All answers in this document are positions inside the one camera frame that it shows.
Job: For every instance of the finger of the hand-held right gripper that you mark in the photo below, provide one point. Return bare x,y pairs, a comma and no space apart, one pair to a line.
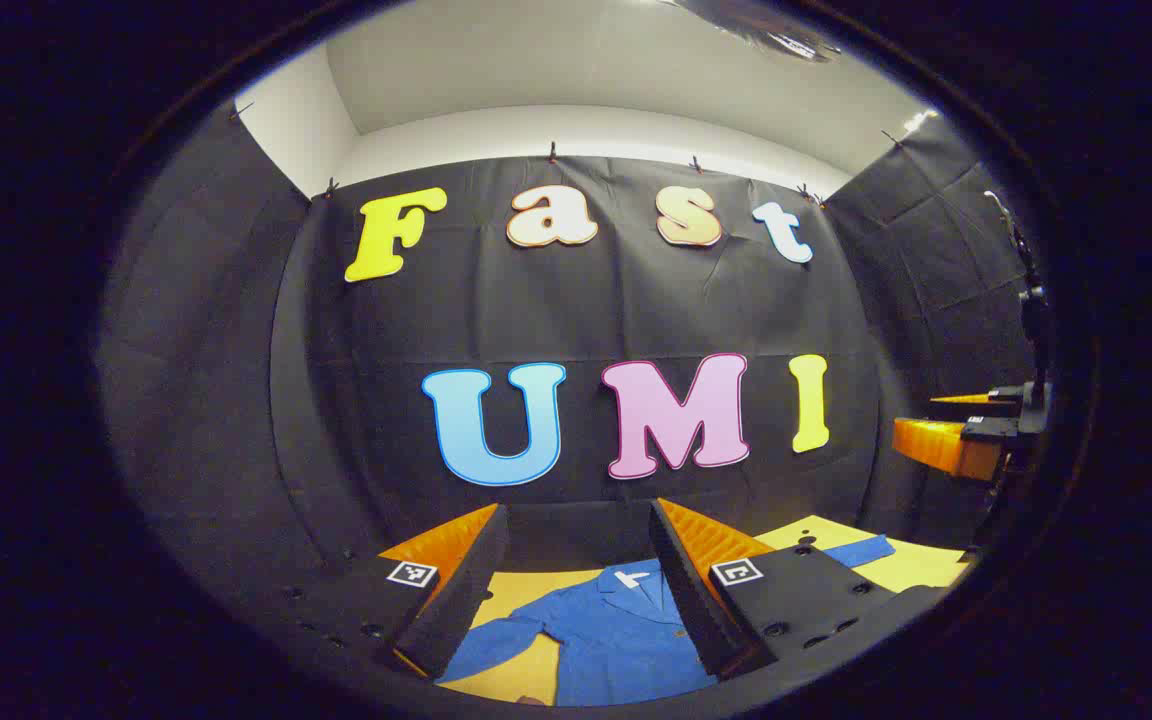
976,398
936,445

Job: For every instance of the blue knit garment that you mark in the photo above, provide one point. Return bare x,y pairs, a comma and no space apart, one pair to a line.
606,630

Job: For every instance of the row of small cloth clips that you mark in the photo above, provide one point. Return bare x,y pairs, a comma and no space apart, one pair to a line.
552,152

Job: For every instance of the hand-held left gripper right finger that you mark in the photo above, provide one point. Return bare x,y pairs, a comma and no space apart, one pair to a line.
691,600

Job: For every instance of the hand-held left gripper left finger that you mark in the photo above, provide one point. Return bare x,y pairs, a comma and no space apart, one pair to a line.
461,600

